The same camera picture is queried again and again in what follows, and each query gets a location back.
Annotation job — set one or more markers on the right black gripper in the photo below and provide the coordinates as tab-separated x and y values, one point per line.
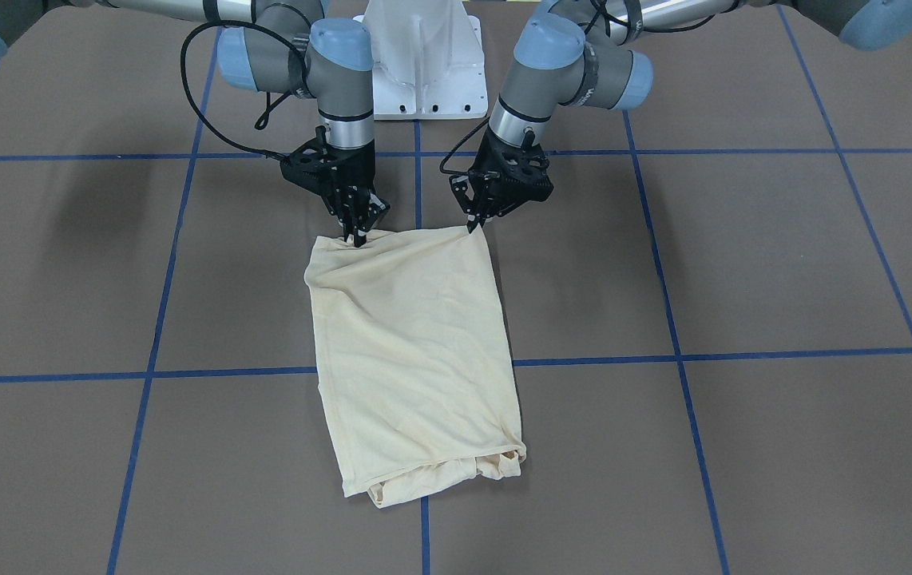
353	177

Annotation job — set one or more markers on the cream long-sleeve printed shirt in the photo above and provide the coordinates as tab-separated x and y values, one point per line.
413	362

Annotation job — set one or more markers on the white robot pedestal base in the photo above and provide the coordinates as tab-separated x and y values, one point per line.
429	61

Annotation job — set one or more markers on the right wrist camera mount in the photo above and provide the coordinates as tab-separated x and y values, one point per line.
310	166

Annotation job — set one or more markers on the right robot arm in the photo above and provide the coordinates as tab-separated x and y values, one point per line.
281	48

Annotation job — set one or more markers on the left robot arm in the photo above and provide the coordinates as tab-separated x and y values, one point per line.
572	54

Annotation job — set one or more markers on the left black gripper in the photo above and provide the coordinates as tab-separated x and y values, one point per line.
487	174

